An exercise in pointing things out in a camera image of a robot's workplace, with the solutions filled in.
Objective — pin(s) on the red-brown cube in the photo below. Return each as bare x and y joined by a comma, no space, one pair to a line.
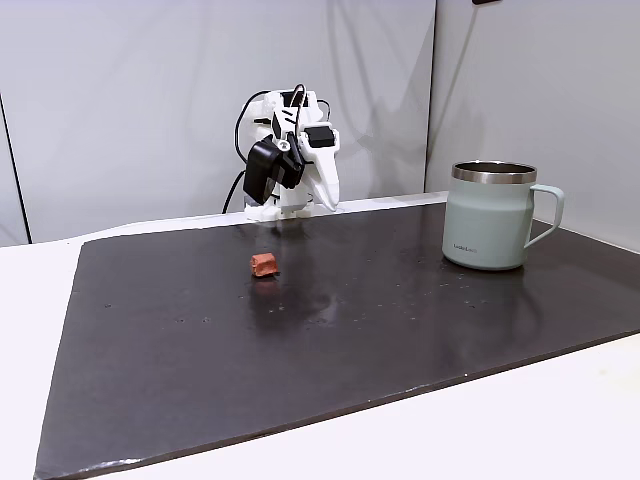
263,265

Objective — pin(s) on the pale green steel-rimmed mug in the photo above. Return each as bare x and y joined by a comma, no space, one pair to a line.
482,225

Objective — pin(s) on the dark brown table mat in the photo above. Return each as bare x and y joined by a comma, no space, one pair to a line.
320,350

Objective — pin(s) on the black camera box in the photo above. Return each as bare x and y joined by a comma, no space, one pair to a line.
262,167

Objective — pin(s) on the black wall-mounted object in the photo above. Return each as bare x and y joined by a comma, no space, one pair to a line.
486,1

